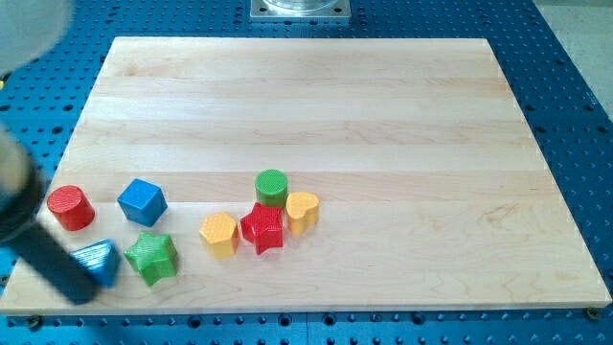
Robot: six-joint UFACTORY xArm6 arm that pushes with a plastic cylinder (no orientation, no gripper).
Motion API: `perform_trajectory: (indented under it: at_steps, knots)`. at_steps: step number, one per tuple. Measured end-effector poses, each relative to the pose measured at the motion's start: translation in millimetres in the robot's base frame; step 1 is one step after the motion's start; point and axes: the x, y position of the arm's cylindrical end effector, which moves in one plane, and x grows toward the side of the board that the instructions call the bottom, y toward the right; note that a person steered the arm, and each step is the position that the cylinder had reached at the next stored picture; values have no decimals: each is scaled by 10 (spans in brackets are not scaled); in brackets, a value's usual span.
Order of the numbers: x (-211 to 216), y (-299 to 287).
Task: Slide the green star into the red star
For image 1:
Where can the green star block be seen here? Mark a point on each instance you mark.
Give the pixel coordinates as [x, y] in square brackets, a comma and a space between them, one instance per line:
[153, 257]

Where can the robot arm with black pusher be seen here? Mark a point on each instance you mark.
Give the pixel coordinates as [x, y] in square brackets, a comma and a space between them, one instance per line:
[29, 29]

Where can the red star block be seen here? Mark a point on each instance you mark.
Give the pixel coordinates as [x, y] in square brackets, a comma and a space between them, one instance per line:
[263, 227]

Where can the yellow heart block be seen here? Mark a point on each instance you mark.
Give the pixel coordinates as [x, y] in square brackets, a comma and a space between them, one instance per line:
[302, 211]

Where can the green cylinder block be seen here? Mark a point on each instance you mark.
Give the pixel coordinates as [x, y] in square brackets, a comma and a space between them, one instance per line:
[271, 188]

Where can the light wooden board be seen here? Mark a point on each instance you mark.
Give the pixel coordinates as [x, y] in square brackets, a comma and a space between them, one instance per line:
[434, 194]

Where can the yellow hexagon block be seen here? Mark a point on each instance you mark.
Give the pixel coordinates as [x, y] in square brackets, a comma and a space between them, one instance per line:
[219, 235]

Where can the blue cube block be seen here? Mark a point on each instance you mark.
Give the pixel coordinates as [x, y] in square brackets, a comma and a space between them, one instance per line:
[142, 202]

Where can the blue triangle block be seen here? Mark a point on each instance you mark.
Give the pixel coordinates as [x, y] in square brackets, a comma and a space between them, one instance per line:
[101, 260]

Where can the red cylinder block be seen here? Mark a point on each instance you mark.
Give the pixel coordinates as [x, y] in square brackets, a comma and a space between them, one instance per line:
[71, 208]

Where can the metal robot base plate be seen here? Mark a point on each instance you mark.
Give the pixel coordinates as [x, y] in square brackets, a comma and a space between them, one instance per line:
[283, 9]

